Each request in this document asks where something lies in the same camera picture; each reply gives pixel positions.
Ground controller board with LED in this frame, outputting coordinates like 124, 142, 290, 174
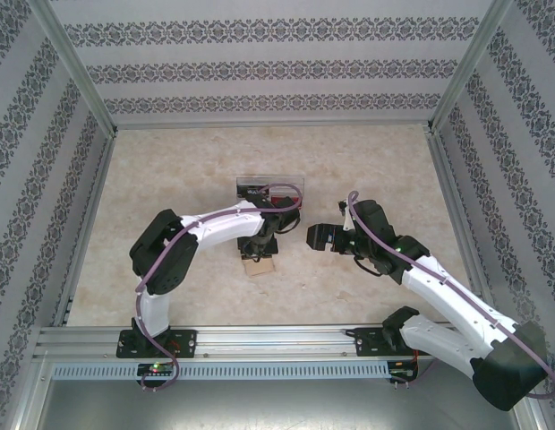
137, 362, 176, 378
390, 360, 420, 384

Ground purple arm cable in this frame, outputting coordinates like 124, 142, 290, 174
133, 182, 304, 395
346, 190, 555, 400

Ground grey sheet metal panel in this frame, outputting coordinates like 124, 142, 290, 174
35, 378, 541, 430

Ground aluminium frame post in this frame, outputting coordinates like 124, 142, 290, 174
423, 0, 527, 135
6, 351, 53, 430
33, 0, 118, 138
525, 400, 551, 430

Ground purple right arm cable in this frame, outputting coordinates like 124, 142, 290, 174
346, 190, 555, 400

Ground clear acrylic card stand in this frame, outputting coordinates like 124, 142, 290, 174
235, 175, 308, 214

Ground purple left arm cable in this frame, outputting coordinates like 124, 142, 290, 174
133, 182, 304, 395

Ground clear tan-edged card holder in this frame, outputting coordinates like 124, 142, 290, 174
243, 254, 276, 276

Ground grey slotted cable duct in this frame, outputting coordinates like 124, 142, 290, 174
50, 360, 391, 381

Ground thin black right gripper wire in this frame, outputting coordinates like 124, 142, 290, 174
352, 254, 382, 275

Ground aluminium frame side rail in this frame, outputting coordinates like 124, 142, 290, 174
51, 132, 117, 327
425, 129, 492, 323

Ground red card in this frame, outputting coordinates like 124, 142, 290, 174
269, 186, 304, 211

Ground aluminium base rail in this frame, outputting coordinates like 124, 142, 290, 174
33, 325, 517, 360

